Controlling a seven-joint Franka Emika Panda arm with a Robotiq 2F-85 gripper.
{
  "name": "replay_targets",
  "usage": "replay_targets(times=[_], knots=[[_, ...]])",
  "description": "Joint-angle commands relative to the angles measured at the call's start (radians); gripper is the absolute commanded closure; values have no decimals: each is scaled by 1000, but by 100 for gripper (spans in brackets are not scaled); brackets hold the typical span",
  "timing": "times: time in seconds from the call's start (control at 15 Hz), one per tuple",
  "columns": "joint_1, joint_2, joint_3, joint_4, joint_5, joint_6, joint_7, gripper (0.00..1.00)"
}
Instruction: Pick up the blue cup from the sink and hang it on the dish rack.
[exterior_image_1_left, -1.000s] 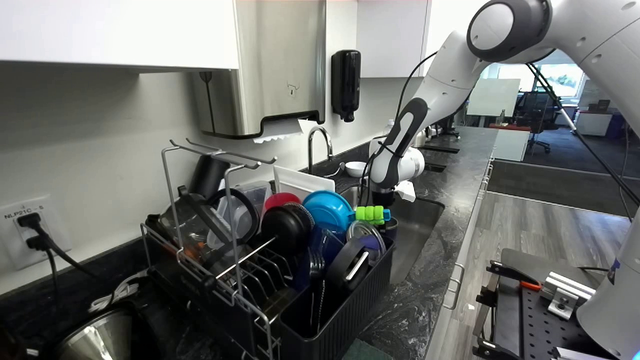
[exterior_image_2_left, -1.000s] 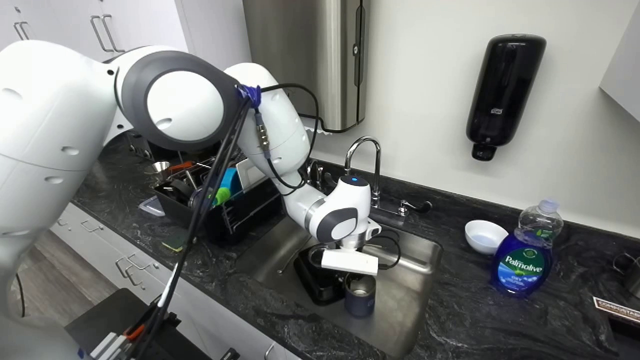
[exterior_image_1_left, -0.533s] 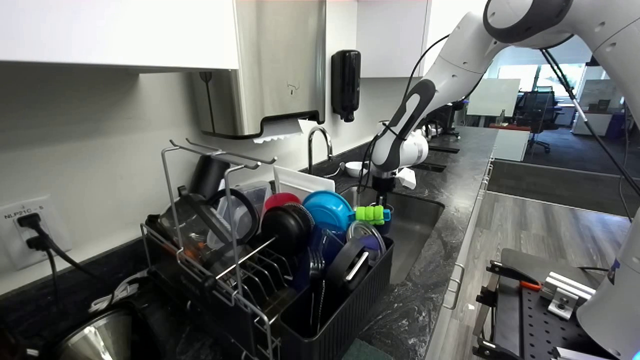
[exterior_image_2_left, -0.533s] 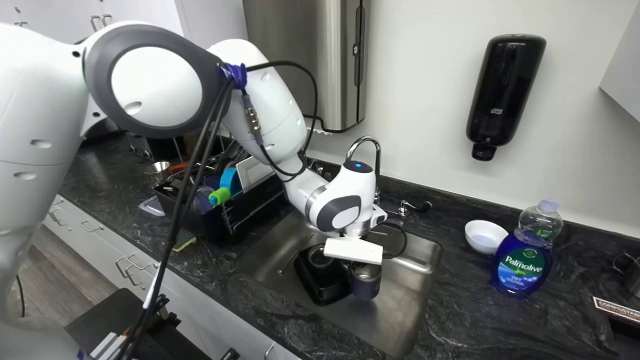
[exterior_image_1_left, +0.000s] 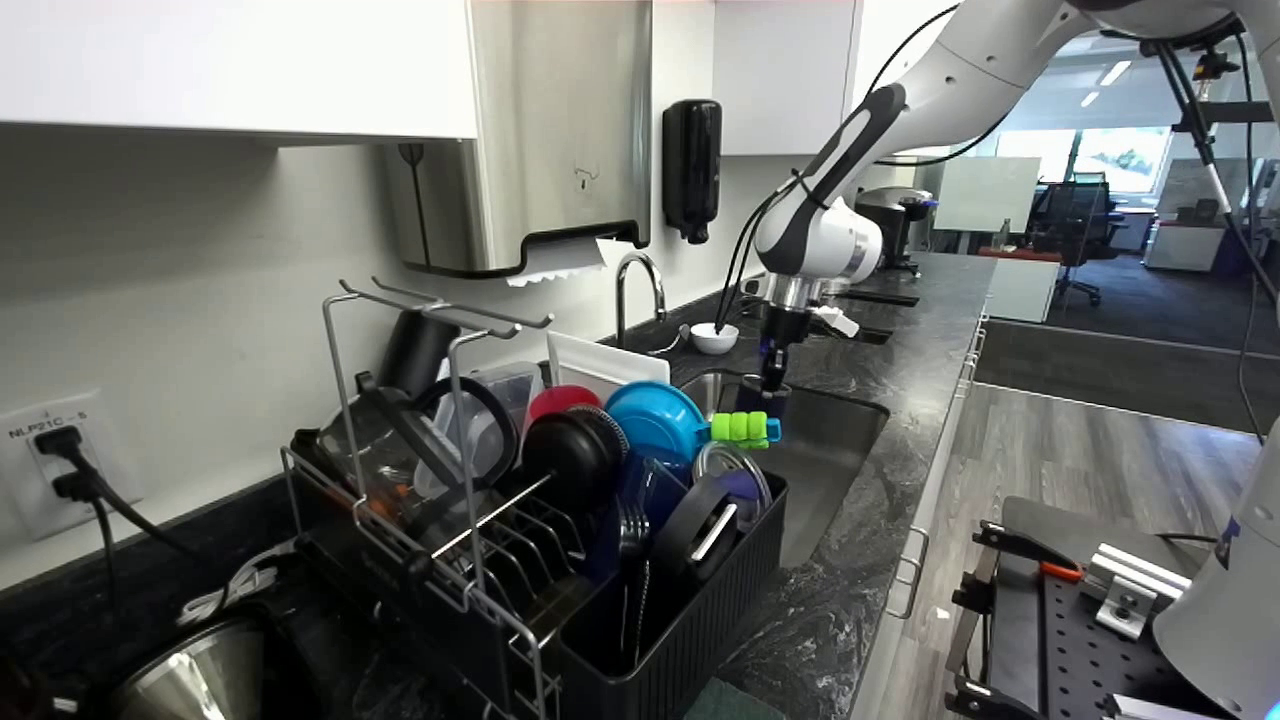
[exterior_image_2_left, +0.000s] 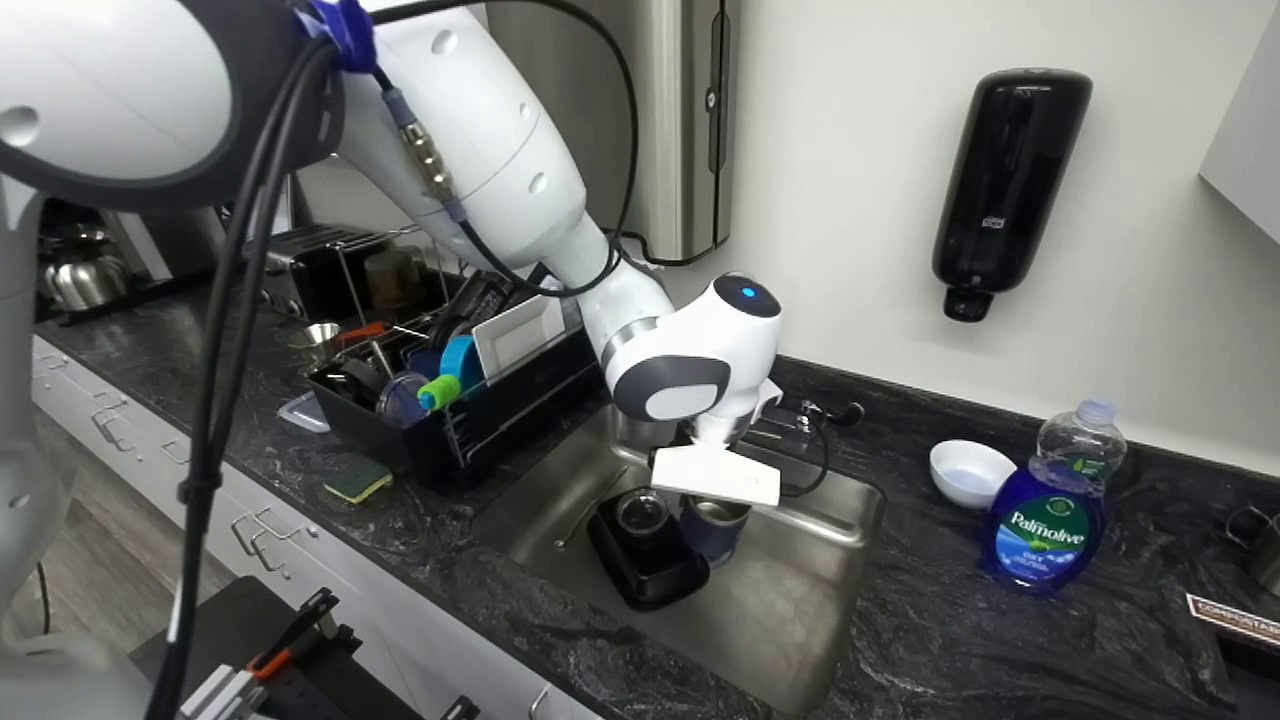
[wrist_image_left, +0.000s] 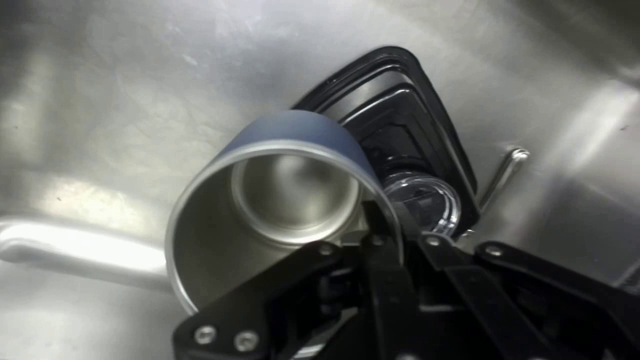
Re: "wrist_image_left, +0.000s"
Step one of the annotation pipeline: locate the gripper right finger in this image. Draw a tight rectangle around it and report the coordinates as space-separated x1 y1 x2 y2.
416 232 640 360

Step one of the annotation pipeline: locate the blue metal cup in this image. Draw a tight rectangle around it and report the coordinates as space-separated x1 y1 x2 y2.
164 110 405 317

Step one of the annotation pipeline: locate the stainless steel sink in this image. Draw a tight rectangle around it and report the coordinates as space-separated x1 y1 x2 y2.
0 0 640 360

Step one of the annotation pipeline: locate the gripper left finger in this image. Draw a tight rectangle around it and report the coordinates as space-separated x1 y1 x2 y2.
172 199 422 360

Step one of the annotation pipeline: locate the clear plastic cap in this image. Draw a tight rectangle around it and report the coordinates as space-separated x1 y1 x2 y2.
382 170 462 237

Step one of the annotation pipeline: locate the silver metal handle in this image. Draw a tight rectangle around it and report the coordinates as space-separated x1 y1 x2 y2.
0 215 172 293

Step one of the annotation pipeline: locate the black plastic lid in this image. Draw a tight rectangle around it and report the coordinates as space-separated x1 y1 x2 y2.
291 46 482 239

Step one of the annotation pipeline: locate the bent metal rod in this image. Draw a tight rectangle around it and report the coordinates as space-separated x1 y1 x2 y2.
476 147 531 215

